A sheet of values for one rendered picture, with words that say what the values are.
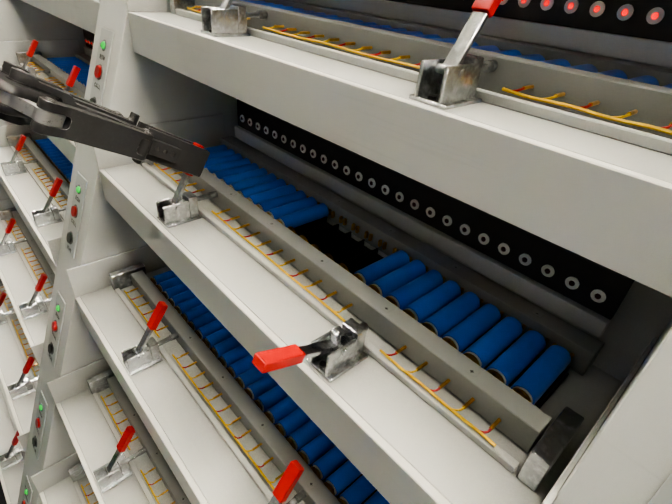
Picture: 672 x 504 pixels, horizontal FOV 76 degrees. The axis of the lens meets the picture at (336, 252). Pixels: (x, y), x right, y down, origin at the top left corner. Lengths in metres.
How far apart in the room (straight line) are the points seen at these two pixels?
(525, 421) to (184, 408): 0.38
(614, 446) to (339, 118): 0.25
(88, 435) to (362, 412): 0.56
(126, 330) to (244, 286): 0.29
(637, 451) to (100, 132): 0.40
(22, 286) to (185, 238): 0.70
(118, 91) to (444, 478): 0.57
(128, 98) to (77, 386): 0.47
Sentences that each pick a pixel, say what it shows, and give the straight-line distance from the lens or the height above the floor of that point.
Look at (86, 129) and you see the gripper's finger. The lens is 0.40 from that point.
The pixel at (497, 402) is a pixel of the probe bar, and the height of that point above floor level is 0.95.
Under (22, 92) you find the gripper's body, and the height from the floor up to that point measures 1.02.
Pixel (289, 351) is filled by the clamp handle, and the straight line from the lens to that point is 0.29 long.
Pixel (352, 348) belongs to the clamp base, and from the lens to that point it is 0.33.
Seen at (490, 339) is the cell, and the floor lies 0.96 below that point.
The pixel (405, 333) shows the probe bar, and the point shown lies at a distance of 0.34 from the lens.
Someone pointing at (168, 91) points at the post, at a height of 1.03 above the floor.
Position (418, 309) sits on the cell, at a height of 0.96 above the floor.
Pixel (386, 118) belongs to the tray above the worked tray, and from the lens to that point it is 0.29.
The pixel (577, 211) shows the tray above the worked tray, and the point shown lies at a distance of 0.24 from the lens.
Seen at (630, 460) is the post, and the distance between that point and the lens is 0.24.
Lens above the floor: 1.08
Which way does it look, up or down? 17 degrees down
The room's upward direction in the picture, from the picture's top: 21 degrees clockwise
